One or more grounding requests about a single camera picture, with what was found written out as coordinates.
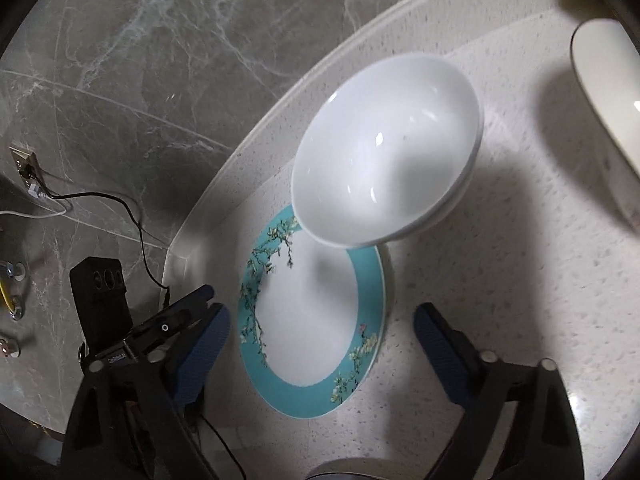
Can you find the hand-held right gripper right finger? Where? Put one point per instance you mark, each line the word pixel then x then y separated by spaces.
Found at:
pixel 440 355

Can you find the metal wall valve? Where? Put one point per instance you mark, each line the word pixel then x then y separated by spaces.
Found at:
pixel 7 347

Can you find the white bowl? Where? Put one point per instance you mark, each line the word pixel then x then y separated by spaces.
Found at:
pixel 385 150
pixel 462 187

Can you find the wall socket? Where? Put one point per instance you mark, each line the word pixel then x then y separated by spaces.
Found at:
pixel 24 165

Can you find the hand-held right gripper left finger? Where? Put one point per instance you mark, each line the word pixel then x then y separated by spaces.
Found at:
pixel 200 355

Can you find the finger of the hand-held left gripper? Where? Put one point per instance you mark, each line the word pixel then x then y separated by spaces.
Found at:
pixel 192 297
pixel 150 335

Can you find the cream plate dark rim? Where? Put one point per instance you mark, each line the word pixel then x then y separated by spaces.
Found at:
pixel 605 85

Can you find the teal floral rimmed plate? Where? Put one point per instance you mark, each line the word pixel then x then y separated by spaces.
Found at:
pixel 305 320

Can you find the grey round dish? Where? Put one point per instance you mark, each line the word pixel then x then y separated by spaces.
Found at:
pixel 370 471

